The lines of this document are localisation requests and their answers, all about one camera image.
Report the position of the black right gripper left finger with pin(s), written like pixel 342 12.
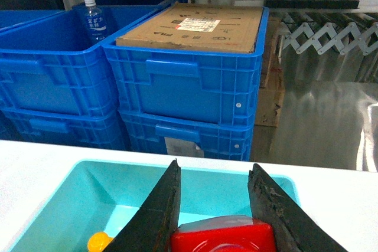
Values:
pixel 151 227

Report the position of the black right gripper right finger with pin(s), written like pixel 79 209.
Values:
pixel 293 228

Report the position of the red toy block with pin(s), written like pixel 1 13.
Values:
pixel 226 233

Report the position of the yellow toy block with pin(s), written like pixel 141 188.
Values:
pixel 98 242

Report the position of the brown cardboard box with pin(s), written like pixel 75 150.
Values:
pixel 190 27

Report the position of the teal plastic bin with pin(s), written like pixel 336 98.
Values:
pixel 103 196

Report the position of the lower right blue crate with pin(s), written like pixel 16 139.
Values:
pixel 170 136

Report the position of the lower left blue crate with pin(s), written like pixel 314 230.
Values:
pixel 102 132

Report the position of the upper right blue crate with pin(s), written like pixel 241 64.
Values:
pixel 202 86

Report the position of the upper left blue crate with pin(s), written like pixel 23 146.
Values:
pixel 52 65

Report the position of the clear water bottle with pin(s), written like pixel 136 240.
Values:
pixel 95 21

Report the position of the black plastic tray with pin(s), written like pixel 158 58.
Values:
pixel 312 4

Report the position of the far left blue crates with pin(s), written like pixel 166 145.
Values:
pixel 13 18

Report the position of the grey scissor conveyor frame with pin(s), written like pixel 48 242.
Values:
pixel 339 32

